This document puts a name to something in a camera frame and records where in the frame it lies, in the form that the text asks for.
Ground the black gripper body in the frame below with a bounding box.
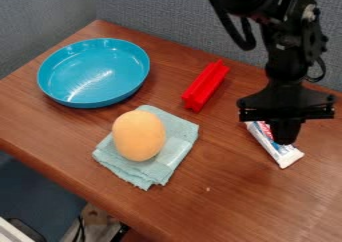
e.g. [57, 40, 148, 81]
[236, 81, 335, 122]

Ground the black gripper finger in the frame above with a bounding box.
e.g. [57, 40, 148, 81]
[267, 118, 304, 145]

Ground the white toothpaste tube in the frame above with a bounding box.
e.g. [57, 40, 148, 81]
[245, 121, 304, 169]

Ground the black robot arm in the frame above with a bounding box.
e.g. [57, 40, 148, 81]
[208, 0, 335, 145]

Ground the blue plastic plate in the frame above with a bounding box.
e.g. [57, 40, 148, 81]
[36, 38, 149, 109]

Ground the red plastic block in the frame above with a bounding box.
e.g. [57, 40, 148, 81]
[181, 60, 229, 112]

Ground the orange egg-shaped sponge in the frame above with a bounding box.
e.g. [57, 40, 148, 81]
[112, 110, 165, 162]

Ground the light blue folded cloth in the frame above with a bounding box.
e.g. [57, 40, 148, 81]
[92, 105, 199, 191]

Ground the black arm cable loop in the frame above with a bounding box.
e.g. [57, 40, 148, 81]
[212, 0, 257, 52]

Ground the black cable under table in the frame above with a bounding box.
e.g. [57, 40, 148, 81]
[74, 215, 86, 242]

